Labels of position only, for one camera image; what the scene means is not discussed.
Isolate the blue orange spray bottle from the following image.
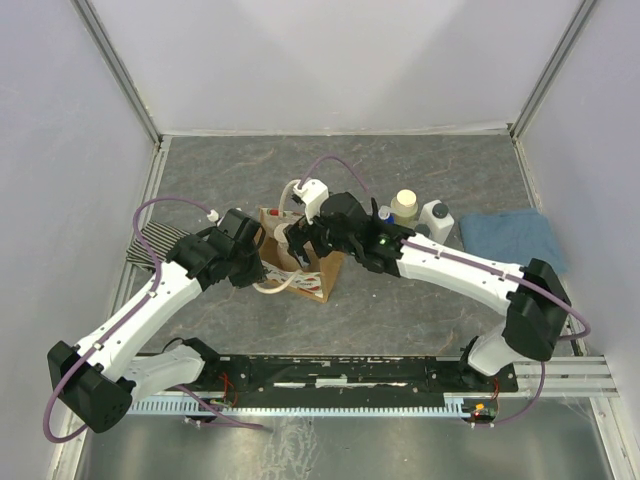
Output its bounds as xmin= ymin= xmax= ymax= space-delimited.
xmin=378 ymin=205 xmax=394 ymax=224

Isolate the watermelon print canvas bag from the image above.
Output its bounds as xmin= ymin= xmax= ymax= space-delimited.
xmin=253 ymin=179 xmax=345 ymax=303

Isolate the black white striped cloth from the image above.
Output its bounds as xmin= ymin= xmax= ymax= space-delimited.
xmin=126 ymin=221 xmax=188 ymax=272

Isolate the white square bottle dark cap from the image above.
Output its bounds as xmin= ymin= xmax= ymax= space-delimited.
xmin=417 ymin=200 xmax=455 ymax=244

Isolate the pink beige bottle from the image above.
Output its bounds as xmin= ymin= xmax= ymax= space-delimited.
xmin=274 ymin=223 xmax=300 ymax=272

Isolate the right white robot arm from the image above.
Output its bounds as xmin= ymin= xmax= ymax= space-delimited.
xmin=285 ymin=185 xmax=570 ymax=391

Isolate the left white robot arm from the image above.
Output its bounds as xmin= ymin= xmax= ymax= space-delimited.
xmin=47 ymin=220 xmax=265 ymax=433

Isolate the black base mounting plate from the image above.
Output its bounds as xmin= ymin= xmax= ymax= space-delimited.
xmin=189 ymin=355 xmax=518 ymax=396

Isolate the blue folded cloth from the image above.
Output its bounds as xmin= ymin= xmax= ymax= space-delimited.
xmin=459 ymin=209 xmax=568 ymax=275

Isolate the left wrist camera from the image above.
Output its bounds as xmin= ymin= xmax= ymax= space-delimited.
xmin=218 ymin=209 xmax=261 ymax=253

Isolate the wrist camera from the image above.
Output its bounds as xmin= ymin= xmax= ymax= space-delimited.
xmin=218 ymin=209 xmax=261 ymax=253
xmin=293 ymin=179 xmax=329 ymax=225

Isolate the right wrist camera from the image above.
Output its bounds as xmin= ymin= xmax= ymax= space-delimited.
xmin=293 ymin=179 xmax=329 ymax=225

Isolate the light blue cable duct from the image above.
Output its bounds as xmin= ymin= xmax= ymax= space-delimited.
xmin=93 ymin=392 xmax=496 ymax=416

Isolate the left aluminium frame post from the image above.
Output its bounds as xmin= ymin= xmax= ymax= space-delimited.
xmin=70 ymin=0 xmax=163 ymax=144

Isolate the aluminium frame post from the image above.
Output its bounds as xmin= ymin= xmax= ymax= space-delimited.
xmin=509 ymin=0 xmax=600 ymax=141
xmin=70 ymin=0 xmax=163 ymax=144

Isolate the right aluminium frame post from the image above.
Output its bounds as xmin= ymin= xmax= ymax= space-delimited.
xmin=509 ymin=0 xmax=600 ymax=141

